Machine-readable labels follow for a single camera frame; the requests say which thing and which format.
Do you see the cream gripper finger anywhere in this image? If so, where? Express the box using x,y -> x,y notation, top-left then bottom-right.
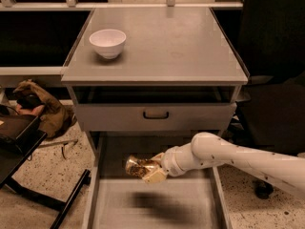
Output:
142,169 -> 167,184
152,153 -> 164,163

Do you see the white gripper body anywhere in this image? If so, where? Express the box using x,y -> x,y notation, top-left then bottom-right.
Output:
161,147 -> 185,177

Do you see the crushed orange can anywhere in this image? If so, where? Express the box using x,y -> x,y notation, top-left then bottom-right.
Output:
125,156 -> 159,178

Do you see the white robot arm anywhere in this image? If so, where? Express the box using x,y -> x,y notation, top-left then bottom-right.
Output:
142,133 -> 305,199

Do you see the open grey middle drawer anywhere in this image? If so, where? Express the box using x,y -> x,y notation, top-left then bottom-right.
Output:
82,133 -> 233,229

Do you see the grey drawer cabinet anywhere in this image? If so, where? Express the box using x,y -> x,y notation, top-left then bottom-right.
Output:
62,7 -> 248,153

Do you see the grey top drawer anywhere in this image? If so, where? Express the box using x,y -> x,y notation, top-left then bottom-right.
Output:
75,104 -> 236,132

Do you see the black office chair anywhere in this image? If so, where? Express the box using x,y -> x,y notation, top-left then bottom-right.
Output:
212,0 -> 305,198

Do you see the brown crumpled jacket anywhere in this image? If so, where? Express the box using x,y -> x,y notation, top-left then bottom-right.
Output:
13,80 -> 72,138

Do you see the white ceramic bowl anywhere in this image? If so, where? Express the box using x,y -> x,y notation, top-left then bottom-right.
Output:
89,29 -> 127,59

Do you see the black side table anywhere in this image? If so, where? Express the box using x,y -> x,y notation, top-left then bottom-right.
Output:
0,112 -> 92,229

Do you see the dark box on table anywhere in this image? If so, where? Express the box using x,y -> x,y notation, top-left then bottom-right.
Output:
0,114 -> 40,154

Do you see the black drawer handle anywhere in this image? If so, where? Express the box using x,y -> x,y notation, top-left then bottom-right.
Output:
143,112 -> 170,120

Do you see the grey desk frame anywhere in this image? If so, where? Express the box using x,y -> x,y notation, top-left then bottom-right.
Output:
0,0 -> 245,89

